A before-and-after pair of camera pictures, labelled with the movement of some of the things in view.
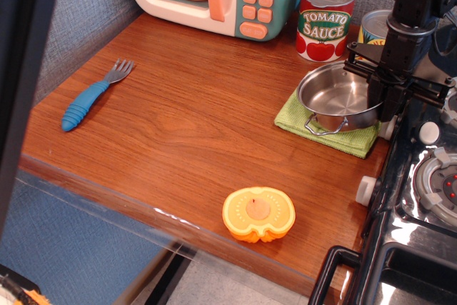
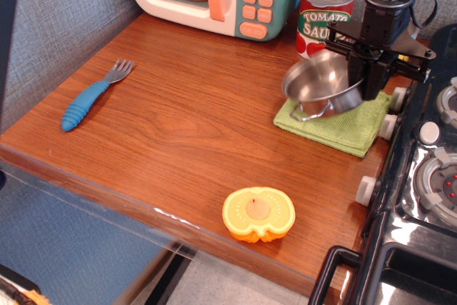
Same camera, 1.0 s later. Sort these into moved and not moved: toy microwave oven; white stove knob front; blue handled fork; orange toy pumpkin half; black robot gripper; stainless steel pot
Moved: black robot gripper; stainless steel pot
Not moved: white stove knob front; orange toy pumpkin half; toy microwave oven; blue handled fork
